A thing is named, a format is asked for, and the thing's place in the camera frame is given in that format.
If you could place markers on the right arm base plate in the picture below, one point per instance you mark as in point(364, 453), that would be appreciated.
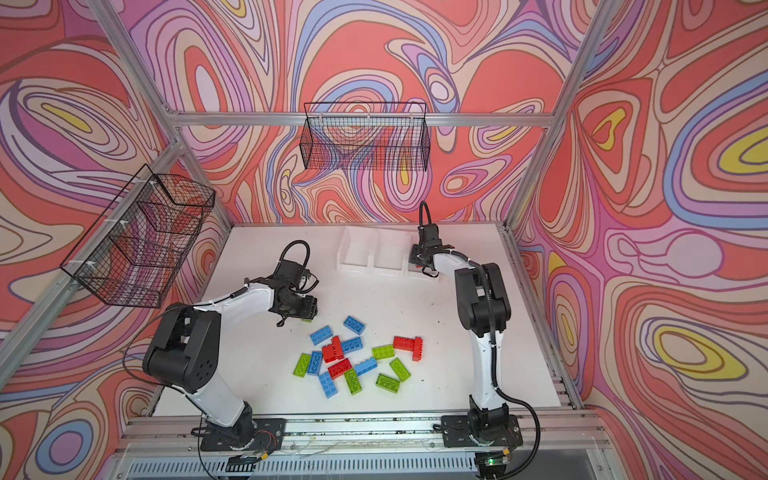
point(458, 431)

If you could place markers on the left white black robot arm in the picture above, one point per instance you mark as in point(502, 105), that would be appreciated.
point(184, 350)

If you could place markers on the red lego pair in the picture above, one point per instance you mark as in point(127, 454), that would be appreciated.
point(333, 351)

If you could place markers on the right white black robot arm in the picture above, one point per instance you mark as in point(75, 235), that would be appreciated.
point(483, 309)

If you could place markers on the green lego right diagonal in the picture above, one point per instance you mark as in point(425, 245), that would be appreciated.
point(400, 370)

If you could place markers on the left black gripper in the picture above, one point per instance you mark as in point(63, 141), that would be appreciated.
point(310, 311)

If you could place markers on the blue lego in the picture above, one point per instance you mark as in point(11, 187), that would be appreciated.
point(323, 334)
point(354, 325)
point(327, 384)
point(366, 366)
point(315, 363)
point(352, 345)

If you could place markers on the white vented cable duct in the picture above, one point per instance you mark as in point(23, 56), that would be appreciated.
point(304, 467)

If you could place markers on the aluminium front rail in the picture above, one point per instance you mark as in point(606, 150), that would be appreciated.
point(560, 429)

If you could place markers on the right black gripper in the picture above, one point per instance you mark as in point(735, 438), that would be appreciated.
point(416, 254)

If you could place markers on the black wire basket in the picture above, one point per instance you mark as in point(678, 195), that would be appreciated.
point(132, 257)
point(365, 136)

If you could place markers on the left white plastic bin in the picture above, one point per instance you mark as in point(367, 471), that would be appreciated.
point(356, 250)

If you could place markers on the back black wire basket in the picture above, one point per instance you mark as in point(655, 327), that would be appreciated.
point(365, 136)

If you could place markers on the left black wire basket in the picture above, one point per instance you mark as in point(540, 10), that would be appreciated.
point(132, 257)

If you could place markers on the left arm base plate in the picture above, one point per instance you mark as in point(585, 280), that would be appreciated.
point(267, 435)

